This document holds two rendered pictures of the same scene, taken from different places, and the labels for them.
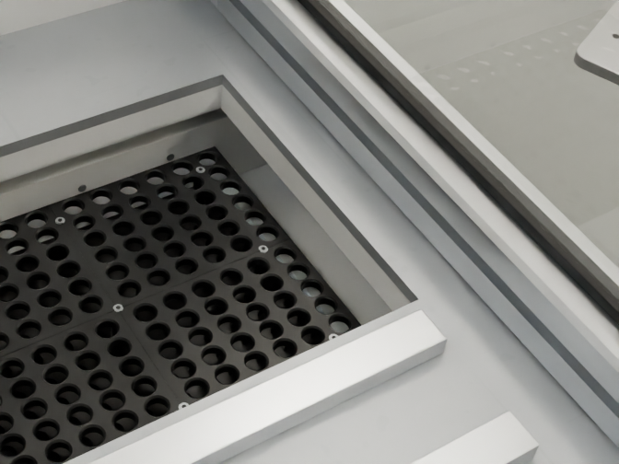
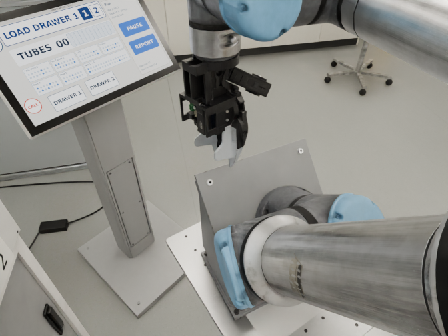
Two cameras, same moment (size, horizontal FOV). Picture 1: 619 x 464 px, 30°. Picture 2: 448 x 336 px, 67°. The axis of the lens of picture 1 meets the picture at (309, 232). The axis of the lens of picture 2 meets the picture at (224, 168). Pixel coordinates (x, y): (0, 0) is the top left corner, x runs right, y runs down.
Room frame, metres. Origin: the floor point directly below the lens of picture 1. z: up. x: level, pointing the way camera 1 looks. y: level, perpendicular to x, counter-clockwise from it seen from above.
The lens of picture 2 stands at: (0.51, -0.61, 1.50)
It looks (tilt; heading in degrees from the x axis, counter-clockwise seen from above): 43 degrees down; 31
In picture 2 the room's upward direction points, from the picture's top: straight up
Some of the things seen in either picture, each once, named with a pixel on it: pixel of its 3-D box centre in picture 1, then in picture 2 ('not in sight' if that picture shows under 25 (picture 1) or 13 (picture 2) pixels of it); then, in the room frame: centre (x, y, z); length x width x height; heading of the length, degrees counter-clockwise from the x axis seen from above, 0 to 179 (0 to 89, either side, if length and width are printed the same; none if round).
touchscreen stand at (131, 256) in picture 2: not in sight; (123, 183); (1.13, 0.23, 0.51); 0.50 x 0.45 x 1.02; 78
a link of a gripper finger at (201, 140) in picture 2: not in sight; (207, 138); (0.92, -0.33, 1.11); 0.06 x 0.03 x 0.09; 161
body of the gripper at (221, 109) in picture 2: not in sight; (213, 91); (0.91, -0.35, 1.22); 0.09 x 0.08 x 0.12; 161
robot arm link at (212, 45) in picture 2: not in sight; (216, 40); (0.93, -0.35, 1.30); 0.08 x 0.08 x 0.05
